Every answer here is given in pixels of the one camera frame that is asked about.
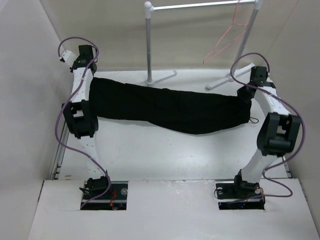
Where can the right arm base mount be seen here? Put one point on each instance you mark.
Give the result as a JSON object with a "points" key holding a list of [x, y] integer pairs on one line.
{"points": [[233, 197]]}

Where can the pink wire hanger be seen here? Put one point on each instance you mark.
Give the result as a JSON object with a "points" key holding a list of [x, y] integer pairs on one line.
{"points": [[221, 45]]}

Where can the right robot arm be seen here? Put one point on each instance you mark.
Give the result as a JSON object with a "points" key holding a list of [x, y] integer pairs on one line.
{"points": [[278, 133]]}

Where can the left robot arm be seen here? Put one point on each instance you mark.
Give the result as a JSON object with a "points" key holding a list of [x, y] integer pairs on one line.
{"points": [[82, 122]]}

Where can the black trousers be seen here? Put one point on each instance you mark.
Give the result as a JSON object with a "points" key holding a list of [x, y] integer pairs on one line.
{"points": [[186, 112]]}

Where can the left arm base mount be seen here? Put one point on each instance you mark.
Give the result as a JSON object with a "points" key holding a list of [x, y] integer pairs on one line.
{"points": [[113, 200]]}

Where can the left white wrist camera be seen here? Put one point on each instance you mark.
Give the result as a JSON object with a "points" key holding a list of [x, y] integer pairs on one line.
{"points": [[68, 57]]}

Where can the white metal clothes rack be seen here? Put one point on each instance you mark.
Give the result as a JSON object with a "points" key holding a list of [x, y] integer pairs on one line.
{"points": [[180, 34]]}

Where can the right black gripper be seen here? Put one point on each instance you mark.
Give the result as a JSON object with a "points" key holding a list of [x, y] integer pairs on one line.
{"points": [[241, 93]]}

